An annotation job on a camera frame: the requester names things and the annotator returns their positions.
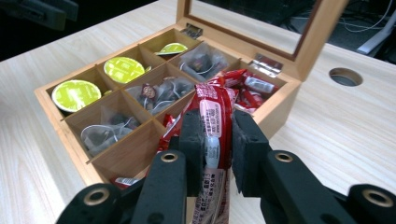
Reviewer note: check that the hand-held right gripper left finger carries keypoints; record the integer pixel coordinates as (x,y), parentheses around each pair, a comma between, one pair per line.
(168,186)

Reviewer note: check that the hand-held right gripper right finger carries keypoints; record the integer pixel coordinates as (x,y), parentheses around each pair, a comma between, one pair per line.
(280,186)

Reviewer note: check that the wooden tea box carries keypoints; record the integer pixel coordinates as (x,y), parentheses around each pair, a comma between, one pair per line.
(132,157)

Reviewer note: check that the red single drink packet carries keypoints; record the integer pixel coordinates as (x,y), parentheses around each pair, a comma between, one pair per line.
(214,105)

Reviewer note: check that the clear tea bag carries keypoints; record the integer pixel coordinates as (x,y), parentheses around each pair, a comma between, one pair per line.
(159,93)
(104,133)
(202,62)

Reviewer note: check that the green lidded capsule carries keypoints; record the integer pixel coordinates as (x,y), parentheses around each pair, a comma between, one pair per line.
(124,69)
(172,48)
(76,95)

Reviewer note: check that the pile of red packets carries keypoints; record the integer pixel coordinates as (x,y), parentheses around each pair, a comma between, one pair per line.
(250,84)

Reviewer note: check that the white desk frame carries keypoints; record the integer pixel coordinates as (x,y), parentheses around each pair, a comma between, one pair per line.
(378,39)

